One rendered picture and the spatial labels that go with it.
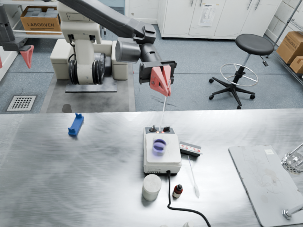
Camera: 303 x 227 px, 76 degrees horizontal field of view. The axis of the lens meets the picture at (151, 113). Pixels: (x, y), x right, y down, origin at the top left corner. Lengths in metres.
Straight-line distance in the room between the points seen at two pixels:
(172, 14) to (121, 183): 2.61
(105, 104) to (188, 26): 2.04
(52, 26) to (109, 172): 2.24
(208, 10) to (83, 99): 2.24
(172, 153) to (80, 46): 0.96
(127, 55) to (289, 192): 0.74
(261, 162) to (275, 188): 0.10
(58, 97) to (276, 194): 1.43
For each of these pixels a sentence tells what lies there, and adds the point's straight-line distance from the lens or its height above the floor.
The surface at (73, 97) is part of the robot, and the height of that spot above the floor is 0.37.
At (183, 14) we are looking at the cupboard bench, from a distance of 3.07.
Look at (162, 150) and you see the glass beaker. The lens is 0.63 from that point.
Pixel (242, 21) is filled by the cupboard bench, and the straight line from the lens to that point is 3.45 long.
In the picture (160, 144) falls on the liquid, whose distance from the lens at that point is 0.65.
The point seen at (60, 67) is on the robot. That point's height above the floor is 0.50.
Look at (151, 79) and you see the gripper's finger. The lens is 0.53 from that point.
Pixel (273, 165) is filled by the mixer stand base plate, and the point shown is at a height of 0.76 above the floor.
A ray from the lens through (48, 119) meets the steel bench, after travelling 0.95.
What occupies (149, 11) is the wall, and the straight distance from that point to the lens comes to 3.59.
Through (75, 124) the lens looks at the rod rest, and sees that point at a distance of 0.88.
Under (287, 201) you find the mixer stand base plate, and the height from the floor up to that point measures 0.76.
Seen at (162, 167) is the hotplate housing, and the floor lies 0.81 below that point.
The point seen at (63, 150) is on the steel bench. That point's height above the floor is 0.75.
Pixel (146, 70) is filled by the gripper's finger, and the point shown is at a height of 1.13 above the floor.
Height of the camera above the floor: 1.42
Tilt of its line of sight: 47 degrees down
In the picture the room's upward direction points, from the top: 8 degrees clockwise
